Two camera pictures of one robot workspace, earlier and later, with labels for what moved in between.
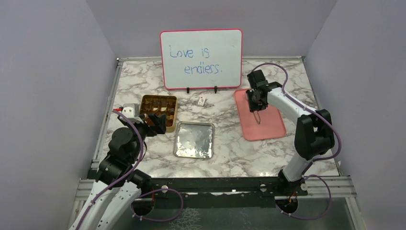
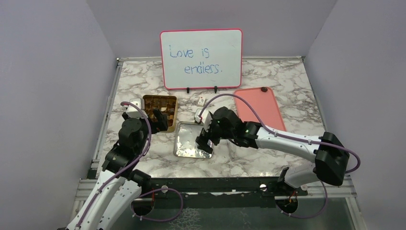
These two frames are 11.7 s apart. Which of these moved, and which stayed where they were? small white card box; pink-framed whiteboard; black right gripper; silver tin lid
Moved: black right gripper
Stayed: pink-framed whiteboard; small white card box; silver tin lid
